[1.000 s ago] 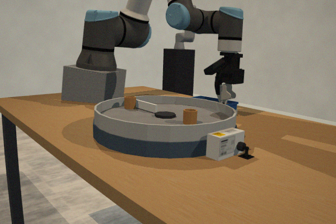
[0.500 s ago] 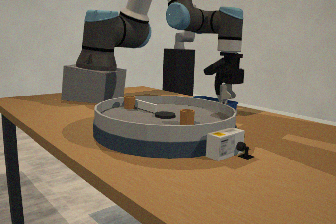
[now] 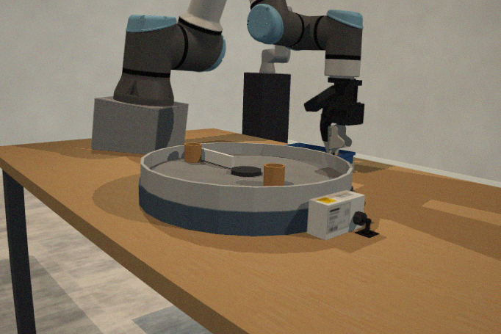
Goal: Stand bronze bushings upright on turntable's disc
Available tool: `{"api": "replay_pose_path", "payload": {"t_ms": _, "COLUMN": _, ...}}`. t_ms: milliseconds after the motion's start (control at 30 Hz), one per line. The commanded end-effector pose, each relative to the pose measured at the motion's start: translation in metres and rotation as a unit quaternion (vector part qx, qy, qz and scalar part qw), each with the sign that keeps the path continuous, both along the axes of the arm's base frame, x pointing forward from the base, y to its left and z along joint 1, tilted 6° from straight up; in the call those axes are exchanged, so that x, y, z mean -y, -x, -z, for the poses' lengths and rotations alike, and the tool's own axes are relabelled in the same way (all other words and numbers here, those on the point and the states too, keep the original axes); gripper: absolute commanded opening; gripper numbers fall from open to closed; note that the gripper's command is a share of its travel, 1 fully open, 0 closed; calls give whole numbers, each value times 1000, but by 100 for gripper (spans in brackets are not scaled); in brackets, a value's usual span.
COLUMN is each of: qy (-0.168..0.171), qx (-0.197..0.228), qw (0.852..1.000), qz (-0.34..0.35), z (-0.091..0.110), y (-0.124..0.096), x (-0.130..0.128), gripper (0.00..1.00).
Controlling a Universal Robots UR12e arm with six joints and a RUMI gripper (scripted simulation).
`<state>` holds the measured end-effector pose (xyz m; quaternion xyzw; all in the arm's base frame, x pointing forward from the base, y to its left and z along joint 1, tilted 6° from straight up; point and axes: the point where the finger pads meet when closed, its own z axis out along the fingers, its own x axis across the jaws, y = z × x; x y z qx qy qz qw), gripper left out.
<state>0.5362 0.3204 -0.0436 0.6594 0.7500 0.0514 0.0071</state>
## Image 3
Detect blue crate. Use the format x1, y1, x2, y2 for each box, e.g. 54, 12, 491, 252
287, 143, 356, 170

